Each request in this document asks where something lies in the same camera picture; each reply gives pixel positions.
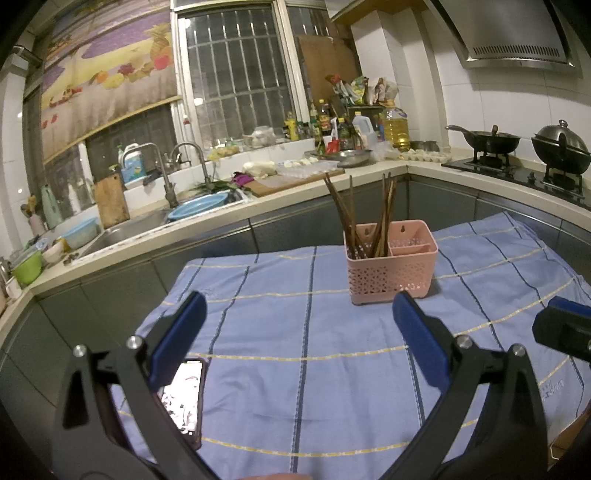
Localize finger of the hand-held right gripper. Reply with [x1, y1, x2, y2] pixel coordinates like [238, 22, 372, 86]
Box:
[532, 296, 591, 361]

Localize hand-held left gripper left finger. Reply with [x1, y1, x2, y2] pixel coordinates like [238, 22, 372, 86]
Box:
[52, 291, 218, 480]

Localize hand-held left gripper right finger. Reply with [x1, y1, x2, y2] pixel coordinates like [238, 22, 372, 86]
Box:
[383, 291, 548, 480]

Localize pink perforated plastic basket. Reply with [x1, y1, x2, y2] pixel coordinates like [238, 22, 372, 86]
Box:
[344, 220, 438, 305]

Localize bunch of wooden chopsticks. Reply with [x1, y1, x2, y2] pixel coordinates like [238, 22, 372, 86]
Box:
[323, 172, 399, 259]

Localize black smartphone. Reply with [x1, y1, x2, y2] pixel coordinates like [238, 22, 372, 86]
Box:
[157, 357, 206, 450]

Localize blue checked cloth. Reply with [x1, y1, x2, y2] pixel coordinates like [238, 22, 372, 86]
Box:
[111, 211, 591, 480]

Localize steel sink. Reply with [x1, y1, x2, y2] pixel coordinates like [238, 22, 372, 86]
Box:
[78, 191, 250, 259]

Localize blue plastic basin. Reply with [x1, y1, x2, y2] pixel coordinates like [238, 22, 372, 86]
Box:
[167, 194, 229, 221]

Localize light blue plastic container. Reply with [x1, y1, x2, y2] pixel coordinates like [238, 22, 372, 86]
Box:
[62, 218, 100, 250]

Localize black wok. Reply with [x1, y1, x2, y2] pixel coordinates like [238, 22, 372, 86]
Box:
[531, 134, 591, 175]

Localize small wooden cutting board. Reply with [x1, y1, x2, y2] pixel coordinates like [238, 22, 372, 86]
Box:
[95, 175, 131, 229]

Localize black gas stove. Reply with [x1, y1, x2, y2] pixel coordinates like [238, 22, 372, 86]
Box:
[441, 152, 591, 206]

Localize green leafy vegetable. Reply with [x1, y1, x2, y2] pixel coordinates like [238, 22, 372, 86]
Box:
[190, 181, 234, 195]

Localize green bowl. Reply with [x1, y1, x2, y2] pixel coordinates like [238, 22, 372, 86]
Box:
[11, 251, 43, 286]

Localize steel wok lid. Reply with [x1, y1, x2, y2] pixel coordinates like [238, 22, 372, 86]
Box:
[533, 119, 591, 149]

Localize blue-label detergent jug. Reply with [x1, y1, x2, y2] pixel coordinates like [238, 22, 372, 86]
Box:
[122, 148, 147, 183]

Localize black frying pan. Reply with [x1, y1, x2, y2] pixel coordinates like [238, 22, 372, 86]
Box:
[445, 124, 522, 154]

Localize pale green kettle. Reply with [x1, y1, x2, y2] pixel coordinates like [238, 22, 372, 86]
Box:
[41, 185, 63, 229]

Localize egg tray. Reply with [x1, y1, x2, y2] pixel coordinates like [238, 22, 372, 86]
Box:
[402, 148, 451, 163]

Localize long wooden cutting board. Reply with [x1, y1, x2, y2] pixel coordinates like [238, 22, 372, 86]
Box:
[249, 167, 346, 198]

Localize clear plastic bag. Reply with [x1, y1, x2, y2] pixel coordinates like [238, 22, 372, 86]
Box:
[369, 141, 402, 162]

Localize curved steel faucet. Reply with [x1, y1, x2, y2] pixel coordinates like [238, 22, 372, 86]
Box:
[171, 141, 213, 185]

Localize angular steel faucet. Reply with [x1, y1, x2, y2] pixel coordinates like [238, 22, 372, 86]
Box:
[121, 142, 178, 208]

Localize steel basin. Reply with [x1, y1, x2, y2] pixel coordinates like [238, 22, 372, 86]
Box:
[323, 148, 374, 168]

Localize white dumplings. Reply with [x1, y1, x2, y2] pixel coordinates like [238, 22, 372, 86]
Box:
[276, 156, 320, 171]

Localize cooking oil bottle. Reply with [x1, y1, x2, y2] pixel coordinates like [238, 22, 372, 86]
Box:
[381, 99, 411, 153]

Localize white plastic bag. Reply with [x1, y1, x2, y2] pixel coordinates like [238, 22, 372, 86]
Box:
[243, 126, 278, 149]

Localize white plastic jug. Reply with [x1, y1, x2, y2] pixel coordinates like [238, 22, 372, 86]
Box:
[353, 114, 377, 151]

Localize row of sauce bottles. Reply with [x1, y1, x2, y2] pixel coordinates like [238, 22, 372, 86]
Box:
[283, 99, 356, 155]

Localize pile of seasoning packets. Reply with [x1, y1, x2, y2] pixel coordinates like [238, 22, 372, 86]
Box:
[325, 74, 400, 107]

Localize fruit-printed window blind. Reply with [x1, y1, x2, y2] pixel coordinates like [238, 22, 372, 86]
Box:
[41, 11, 182, 164]

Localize barred window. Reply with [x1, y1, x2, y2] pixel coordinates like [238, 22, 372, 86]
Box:
[173, 2, 333, 148]

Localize steel range hood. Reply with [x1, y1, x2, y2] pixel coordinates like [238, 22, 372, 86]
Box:
[436, 0, 583, 70]

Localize brown wooden board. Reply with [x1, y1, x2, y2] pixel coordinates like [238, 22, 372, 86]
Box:
[298, 34, 363, 109]

